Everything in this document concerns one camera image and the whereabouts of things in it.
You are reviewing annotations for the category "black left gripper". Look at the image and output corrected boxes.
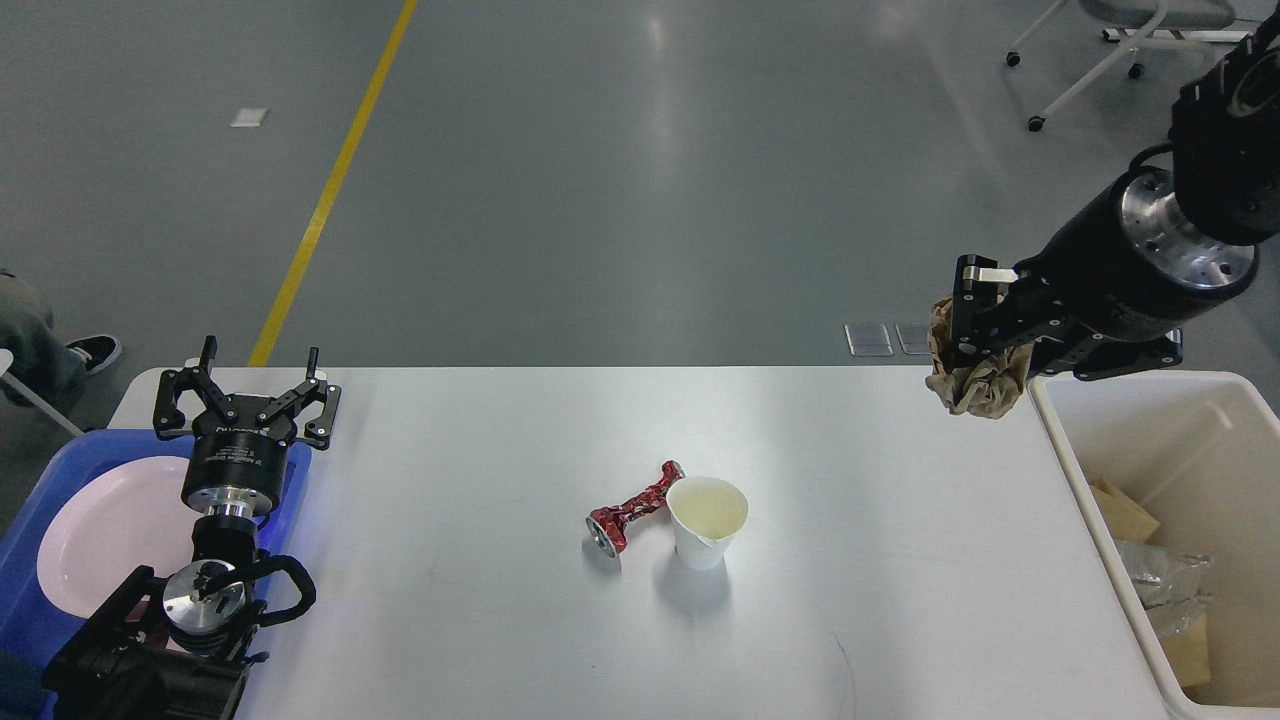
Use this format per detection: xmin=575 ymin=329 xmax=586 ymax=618
xmin=152 ymin=334 xmax=342 ymax=516

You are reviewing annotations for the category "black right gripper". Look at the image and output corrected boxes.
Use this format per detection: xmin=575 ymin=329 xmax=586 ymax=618
xmin=945 ymin=168 xmax=1260 ymax=382

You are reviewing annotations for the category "brown paper ball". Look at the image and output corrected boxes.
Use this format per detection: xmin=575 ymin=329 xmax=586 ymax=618
xmin=925 ymin=297 xmax=1036 ymax=420

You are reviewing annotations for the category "pink plate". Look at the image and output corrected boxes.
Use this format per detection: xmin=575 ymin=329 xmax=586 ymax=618
xmin=36 ymin=456 xmax=198 ymax=618

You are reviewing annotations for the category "large brown paper bag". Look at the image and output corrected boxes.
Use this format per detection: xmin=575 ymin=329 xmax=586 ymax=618
xmin=1087 ymin=478 xmax=1161 ymax=544

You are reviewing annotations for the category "aluminium foil tray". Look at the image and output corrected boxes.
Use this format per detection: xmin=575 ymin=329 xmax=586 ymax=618
xmin=1115 ymin=539 xmax=1215 ymax=609

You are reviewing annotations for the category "white paper cup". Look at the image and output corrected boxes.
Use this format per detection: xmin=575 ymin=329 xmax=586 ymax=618
xmin=666 ymin=477 xmax=750 ymax=571

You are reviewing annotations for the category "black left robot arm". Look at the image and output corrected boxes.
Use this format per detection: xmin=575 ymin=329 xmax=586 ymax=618
xmin=42 ymin=336 xmax=340 ymax=719

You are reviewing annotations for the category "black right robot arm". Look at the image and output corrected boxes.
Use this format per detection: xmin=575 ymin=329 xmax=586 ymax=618
xmin=940 ymin=15 xmax=1279 ymax=380

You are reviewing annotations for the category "clear floor plate right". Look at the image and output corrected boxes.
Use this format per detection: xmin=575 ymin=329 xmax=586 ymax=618
xmin=893 ymin=322 xmax=933 ymax=356

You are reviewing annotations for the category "clear floor plate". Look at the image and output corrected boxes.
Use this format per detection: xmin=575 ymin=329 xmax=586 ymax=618
xmin=844 ymin=323 xmax=895 ymax=357
xmin=893 ymin=322 xmax=933 ymax=356

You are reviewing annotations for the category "black sneaker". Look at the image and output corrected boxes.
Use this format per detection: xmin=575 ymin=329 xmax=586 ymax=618
xmin=65 ymin=334 xmax=123 ymax=375

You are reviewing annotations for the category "clear floor plate left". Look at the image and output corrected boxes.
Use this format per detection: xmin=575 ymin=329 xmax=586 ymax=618
xmin=844 ymin=323 xmax=895 ymax=357

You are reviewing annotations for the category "grey trouser leg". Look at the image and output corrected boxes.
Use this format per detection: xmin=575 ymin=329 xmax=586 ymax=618
xmin=1 ymin=272 xmax=86 ymax=411

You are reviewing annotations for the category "beige plastic bin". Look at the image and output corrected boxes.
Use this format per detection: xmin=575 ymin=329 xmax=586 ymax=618
xmin=1029 ymin=370 xmax=1279 ymax=719

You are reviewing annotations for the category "blue plastic tray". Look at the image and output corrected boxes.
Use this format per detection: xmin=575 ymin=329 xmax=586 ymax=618
xmin=0 ymin=429 xmax=314 ymax=720

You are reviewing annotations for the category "white floor tape patch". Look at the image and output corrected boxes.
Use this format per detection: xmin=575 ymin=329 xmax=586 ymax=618
xmin=229 ymin=108 xmax=270 ymax=129

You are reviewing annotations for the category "white office chair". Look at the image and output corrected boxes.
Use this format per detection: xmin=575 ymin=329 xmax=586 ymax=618
xmin=1027 ymin=1 xmax=1245 ymax=133

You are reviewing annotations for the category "crushed red can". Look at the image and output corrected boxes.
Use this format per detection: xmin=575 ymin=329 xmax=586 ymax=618
xmin=585 ymin=460 xmax=685 ymax=559

